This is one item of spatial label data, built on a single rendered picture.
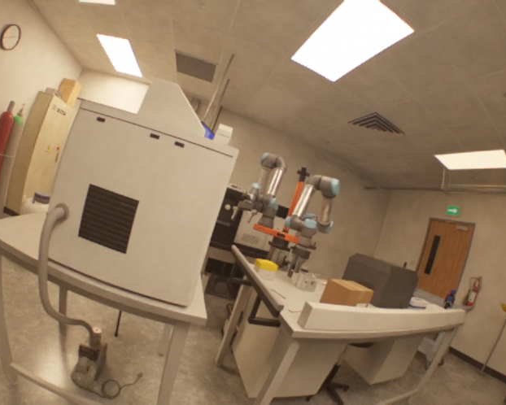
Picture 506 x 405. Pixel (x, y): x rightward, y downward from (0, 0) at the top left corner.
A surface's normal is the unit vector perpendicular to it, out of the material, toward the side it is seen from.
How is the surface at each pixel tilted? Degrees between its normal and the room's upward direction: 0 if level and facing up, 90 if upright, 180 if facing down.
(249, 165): 90
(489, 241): 90
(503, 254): 90
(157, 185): 90
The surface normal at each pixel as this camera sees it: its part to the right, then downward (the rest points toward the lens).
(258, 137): 0.25, 0.06
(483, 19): -0.31, 0.95
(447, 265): -0.92, -0.30
